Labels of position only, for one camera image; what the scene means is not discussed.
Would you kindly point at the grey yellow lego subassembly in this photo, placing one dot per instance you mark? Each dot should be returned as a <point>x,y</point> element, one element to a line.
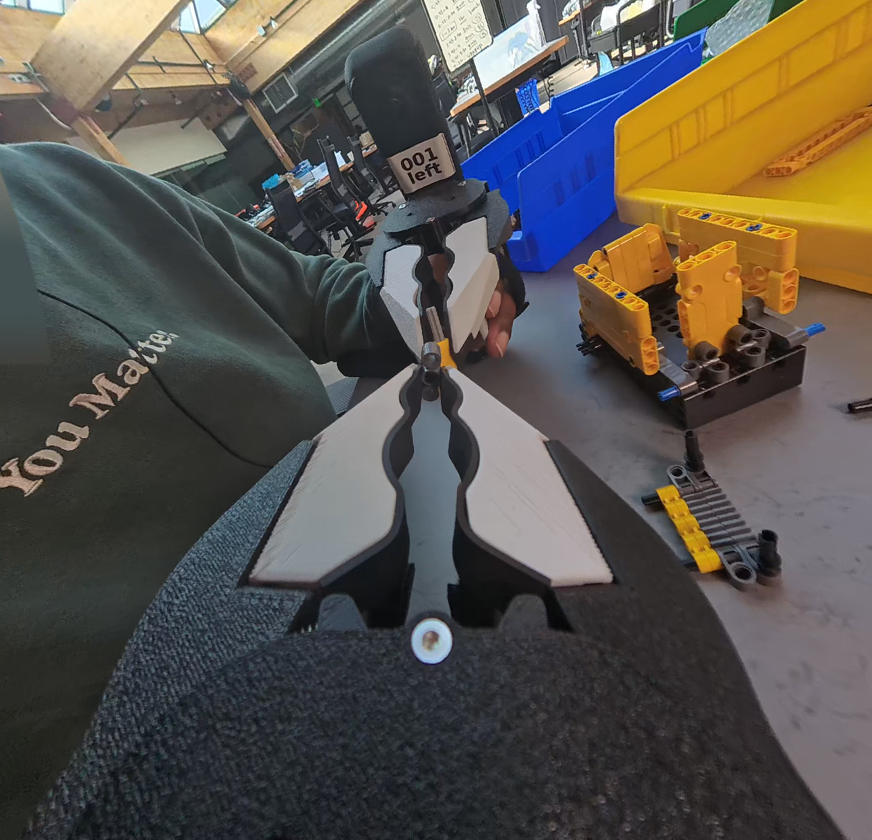
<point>715,520</point>

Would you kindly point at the green plastic bin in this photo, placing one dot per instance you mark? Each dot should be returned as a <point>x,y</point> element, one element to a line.
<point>708,2</point>

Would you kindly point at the white sign board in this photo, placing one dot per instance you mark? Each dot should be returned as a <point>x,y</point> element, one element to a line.
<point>456,15</point>

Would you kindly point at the person's left hand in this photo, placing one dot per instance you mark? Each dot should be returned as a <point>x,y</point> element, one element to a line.
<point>504,315</point>

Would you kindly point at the orange lego frame panel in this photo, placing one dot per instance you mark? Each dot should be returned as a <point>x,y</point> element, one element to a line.
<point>817,141</point>

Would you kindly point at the pile of small lego pins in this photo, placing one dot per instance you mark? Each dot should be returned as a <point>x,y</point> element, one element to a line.
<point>860,404</point>

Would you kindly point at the dark grey lego connector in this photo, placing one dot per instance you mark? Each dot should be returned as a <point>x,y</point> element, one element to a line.
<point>430,361</point>

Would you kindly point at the yellow plastic bin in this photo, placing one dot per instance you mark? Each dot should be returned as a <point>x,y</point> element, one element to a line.
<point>749,117</point>

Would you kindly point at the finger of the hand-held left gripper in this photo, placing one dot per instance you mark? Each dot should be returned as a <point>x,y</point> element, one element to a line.
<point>402,295</point>
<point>470,281</point>

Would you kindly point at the long wooden office desk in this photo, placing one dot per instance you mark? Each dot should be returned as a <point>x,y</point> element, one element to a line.
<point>511,77</point>

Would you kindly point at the yellow black lego model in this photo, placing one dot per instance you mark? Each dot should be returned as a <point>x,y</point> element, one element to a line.
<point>681,308</point>

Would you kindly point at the black office chair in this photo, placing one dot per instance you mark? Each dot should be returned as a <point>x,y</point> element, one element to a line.
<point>293,220</point>
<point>347,186</point>

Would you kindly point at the black mesh chair back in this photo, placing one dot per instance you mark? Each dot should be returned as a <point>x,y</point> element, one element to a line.
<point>343,396</point>

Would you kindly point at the person's left forearm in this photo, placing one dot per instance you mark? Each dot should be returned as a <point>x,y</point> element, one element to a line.
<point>286,274</point>

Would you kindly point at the light grey lego pin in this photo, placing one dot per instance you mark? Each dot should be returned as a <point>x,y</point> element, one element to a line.
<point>433,323</point>

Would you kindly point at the blue plastic bin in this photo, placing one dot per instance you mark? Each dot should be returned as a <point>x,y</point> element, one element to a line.
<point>565,172</point>

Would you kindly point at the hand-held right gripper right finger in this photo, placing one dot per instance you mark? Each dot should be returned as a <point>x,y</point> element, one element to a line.
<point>531,513</point>

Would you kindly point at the heap of plastic bags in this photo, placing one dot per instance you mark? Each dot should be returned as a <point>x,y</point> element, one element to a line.
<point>756,2</point>

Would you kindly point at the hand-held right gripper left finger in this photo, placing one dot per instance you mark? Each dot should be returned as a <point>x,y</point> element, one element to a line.
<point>327,513</point>

